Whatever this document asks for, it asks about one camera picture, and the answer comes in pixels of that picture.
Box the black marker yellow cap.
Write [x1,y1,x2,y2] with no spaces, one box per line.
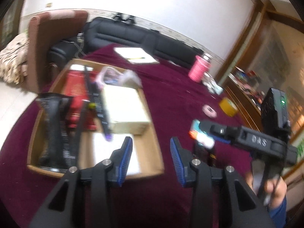
[71,100,95,169]

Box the white green medicine box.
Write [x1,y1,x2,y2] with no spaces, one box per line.
[102,85,151,135]

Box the teal tissue pack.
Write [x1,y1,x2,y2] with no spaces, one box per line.
[190,119,202,134]

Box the pink fluffy hair tie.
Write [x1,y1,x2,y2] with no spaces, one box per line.
[202,104,218,119]

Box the cartoon clear plastic case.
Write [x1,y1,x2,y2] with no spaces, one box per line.
[95,66,142,89]

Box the purple marker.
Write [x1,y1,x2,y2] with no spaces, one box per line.
[83,65,113,142]

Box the black device on sofa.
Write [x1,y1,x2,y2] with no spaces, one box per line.
[124,15,136,25]
[113,13,125,23]

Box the black leather sofa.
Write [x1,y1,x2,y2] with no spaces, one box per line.
[47,17,203,69]

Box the teal white packet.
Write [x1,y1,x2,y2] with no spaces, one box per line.
[202,73,223,95]

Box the red foil tea pouch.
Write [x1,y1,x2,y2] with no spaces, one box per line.
[63,70,97,131]

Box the yellow tape roll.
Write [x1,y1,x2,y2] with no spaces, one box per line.
[219,97,238,117]

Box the cardboard box tray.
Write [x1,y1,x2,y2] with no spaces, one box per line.
[27,59,164,180]

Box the white charging cable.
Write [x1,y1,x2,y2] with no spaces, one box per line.
[72,31,86,58]

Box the person right hand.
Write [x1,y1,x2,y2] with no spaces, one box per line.
[245,170,288,210]

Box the black foil snack bag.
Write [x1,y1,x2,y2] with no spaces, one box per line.
[36,93,73,172]

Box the wooden shelf cabinet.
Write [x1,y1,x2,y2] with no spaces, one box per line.
[215,0,303,189]

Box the white notepad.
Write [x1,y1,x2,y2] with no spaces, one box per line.
[114,47,159,64]

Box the brown red armchair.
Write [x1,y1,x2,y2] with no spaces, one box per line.
[25,9,88,93]

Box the patterned beige blanket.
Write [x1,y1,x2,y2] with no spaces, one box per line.
[1,32,29,85]

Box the pink knitted bottle holder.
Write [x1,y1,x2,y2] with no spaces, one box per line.
[188,53,212,83]

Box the yellow black pen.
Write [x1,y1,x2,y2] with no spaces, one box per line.
[128,57,145,60]

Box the white bottle orange cap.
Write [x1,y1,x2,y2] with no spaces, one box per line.
[189,130,215,150]

